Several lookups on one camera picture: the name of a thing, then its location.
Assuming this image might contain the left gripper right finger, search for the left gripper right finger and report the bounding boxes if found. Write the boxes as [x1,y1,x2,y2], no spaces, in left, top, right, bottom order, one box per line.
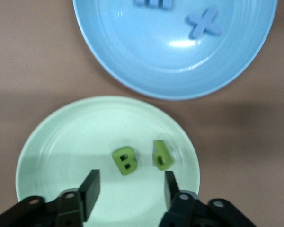
[160,170,258,227]

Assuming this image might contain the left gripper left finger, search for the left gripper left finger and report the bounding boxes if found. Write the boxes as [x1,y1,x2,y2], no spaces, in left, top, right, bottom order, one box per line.
[0,169,102,227]

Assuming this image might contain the green foam letter B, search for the green foam letter B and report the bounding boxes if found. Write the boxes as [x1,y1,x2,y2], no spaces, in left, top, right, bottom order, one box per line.
[111,147,139,177]

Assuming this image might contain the green foam letter P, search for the green foam letter P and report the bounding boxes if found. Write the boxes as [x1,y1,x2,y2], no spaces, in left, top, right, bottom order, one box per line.
[152,139,176,172]

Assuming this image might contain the blue foam letter X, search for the blue foam letter X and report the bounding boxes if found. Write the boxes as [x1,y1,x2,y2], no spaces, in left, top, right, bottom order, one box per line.
[185,6,222,40]

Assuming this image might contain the blue foam letter E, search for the blue foam letter E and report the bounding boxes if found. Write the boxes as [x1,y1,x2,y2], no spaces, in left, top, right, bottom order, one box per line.
[132,0,175,12]

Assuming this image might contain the pale green plate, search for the pale green plate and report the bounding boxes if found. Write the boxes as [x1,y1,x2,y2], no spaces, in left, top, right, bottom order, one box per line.
[15,95,201,227]

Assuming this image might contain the blue plate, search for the blue plate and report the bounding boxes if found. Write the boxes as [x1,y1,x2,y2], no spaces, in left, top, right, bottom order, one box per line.
[72,0,279,101]

